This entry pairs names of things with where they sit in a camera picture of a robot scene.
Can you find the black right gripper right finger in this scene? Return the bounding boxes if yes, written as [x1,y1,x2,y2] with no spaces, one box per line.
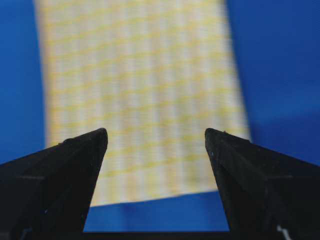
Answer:
[205,128,320,240]

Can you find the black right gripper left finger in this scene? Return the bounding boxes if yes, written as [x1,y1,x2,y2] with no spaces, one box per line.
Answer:
[0,128,108,240]

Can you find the yellow checked towel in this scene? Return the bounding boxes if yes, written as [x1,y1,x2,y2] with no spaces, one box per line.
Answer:
[34,0,250,206]

